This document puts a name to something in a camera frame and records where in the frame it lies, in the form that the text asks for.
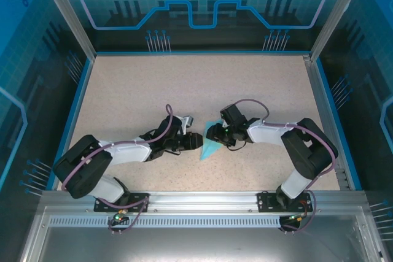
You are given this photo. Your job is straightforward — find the light blue paper sheet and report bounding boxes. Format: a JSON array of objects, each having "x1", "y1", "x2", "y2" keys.
[{"x1": 199, "y1": 120, "x2": 227, "y2": 161}]

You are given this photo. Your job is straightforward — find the steel sheet tray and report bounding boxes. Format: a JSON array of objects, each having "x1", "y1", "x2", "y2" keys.
[{"x1": 18, "y1": 206, "x2": 387, "y2": 262}]

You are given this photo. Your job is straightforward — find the aluminium mounting rail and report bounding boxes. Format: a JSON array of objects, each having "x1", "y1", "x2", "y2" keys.
[{"x1": 41, "y1": 190, "x2": 366, "y2": 214}]

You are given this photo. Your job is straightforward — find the slotted metal cable duct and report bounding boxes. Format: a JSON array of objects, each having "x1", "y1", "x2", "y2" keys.
[{"x1": 49, "y1": 217, "x2": 359, "y2": 228}]

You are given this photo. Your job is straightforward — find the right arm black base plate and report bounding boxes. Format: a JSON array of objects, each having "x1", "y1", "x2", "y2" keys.
[{"x1": 257, "y1": 191, "x2": 311, "y2": 213}]

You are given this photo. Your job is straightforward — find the aluminium side rail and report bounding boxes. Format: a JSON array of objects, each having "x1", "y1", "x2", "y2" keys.
[{"x1": 302, "y1": 55, "x2": 352, "y2": 191}]

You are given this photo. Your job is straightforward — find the cable connector with LED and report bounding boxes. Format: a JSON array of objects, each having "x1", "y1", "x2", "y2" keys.
[
  {"x1": 287, "y1": 212, "x2": 308, "y2": 223},
  {"x1": 112, "y1": 209, "x2": 128, "y2": 225}
]

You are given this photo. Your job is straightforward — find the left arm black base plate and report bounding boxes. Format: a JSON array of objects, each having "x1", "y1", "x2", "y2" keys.
[{"x1": 93, "y1": 192, "x2": 150, "y2": 213}]

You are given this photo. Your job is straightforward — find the aluminium frame post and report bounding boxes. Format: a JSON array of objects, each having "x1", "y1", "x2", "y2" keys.
[
  {"x1": 308, "y1": 0, "x2": 371, "y2": 60},
  {"x1": 33, "y1": 0, "x2": 98, "y2": 60}
]

